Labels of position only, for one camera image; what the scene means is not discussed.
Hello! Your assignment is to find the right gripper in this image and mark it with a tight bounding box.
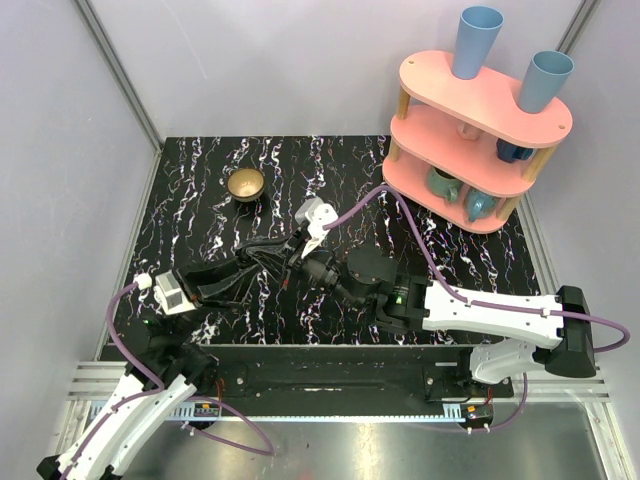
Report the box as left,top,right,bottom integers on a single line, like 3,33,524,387
247,225,365,312

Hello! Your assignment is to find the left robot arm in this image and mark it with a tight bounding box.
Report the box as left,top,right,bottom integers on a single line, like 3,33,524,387
36,255,262,479

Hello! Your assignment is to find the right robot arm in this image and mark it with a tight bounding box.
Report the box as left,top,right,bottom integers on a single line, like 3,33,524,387
235,241,596,397

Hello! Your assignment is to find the brown ceramic bowl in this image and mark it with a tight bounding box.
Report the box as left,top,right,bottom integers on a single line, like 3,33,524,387
227,168,265,203

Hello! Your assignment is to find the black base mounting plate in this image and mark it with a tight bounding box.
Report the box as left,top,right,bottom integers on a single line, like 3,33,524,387
196,345,514,403

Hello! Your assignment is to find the green ceramic mug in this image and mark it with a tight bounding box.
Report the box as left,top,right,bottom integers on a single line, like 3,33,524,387
426,167,464,203

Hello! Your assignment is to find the light blue ceramic mug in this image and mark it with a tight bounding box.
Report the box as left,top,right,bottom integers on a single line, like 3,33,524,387
464,188,499,222

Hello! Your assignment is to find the pink three-tier shelf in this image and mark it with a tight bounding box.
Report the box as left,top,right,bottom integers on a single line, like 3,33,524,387
382,50,573,234

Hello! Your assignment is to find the pink mug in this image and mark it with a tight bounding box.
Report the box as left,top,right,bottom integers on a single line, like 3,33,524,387
457,122,482,141

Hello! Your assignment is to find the dark blue mug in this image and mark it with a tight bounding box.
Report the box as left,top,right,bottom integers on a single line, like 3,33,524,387
496,139,534,163

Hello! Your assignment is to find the left blue plastic cup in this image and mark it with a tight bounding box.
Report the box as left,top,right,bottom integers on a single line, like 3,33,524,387
452,5,504,80

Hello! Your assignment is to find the blue plastic cup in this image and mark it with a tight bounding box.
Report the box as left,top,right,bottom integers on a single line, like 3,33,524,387
452,5,504,80
517,50,574,114

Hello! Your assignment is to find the right blue plastic cup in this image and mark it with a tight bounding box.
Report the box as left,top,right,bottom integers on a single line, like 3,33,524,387
517,50,574,114

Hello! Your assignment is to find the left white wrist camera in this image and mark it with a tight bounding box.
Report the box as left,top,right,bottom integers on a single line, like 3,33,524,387
133,271,196,315

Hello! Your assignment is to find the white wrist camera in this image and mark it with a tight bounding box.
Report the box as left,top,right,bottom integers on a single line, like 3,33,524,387
133,271,196,315
294,197,338,259

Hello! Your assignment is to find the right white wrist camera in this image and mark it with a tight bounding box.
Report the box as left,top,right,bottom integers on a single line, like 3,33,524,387
294,197,338,259

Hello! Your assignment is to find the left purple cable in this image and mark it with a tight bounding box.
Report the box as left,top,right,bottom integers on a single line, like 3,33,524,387
57,282,275,479

